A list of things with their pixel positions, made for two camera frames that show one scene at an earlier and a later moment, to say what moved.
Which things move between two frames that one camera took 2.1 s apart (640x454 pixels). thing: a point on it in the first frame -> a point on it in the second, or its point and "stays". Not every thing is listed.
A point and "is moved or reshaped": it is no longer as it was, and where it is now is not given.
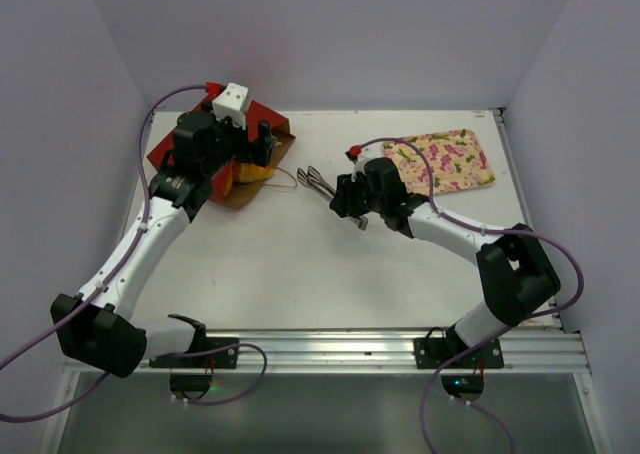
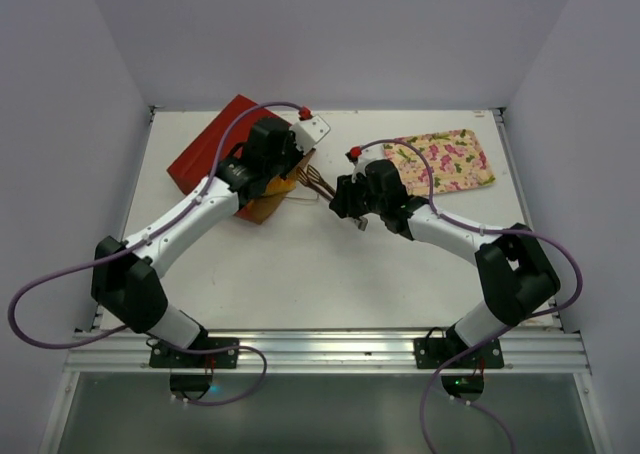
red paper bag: (277, 128) is moved or reshaped
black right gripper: (345, 195) stays
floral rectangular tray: (457, 159) stays
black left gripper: (257, 153) -> (298, 155)
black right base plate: (435, 352) stays
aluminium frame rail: (352, 352) stays
